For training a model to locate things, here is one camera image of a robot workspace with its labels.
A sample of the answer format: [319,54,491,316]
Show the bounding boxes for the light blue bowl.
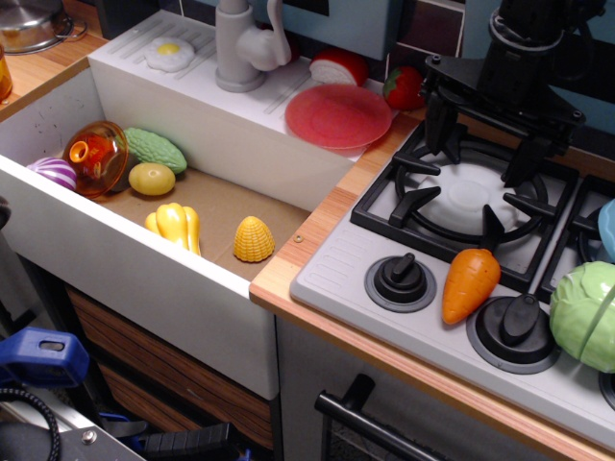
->
[598,200,615,261]

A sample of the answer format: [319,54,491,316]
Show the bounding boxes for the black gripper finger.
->
[425,93,460,155]
[503,137,557,187]

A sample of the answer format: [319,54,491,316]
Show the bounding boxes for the black right stove knob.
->
[466,294,561,375]

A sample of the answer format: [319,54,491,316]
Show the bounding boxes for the yellow toy bell pepper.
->
[145,203,201,255]

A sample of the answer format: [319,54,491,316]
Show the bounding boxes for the red toy strawberry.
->
[382,66,425,110]

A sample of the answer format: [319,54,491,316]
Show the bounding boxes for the purple striped toy onion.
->
[27,158,77,191]

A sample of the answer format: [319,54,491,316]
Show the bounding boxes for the black stove knob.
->
[364,253,436,314]
[466,294,561,375]

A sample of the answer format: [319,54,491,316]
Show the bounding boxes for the black left stove knob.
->
[364,253,436,314]

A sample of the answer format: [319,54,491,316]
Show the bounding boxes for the orange toy carrot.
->
[442,249,502,325]

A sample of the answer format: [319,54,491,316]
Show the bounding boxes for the blue clamp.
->
[1,327,90,389]

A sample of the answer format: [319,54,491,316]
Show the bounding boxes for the red white toy bread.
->
[309,47,369,86]

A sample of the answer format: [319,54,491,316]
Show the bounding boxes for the white toy sink basin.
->
[1,12,359,400]

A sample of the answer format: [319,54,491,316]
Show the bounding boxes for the toy fried egg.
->
[144,36,195,73]

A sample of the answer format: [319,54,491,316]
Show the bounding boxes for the yellow toy corn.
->
[234,216,276,263]

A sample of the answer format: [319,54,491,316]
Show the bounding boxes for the green toy cabbage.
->
[550,261,614,374]

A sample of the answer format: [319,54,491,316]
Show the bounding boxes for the pink round plate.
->
[284,85,393,150]

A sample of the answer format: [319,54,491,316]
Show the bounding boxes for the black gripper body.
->
[421,55,586,148]

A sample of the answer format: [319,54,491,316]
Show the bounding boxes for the steel pot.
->
[1,0,88,55]

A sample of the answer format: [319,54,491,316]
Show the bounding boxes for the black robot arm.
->
[421,1,605,187]

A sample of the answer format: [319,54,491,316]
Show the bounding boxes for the grey toy stove top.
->
[289,118,615,452]

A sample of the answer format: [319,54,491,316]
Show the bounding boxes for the grey toy faucet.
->
[215,1,292,93]

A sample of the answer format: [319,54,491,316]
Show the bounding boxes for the green toy bitter gourd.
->
[124,128,187,175]

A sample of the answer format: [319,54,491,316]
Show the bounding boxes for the orange transparent cup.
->
[0,46,12,101]

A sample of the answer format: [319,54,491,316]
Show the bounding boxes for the black burner grate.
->
[537,176,614,303]
[351,125,578,292]

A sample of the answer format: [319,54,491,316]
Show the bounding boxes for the black oven door handle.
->
[314,374,446,460]

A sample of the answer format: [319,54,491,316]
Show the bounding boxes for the yellow toy potato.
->
[129,162,176,196]

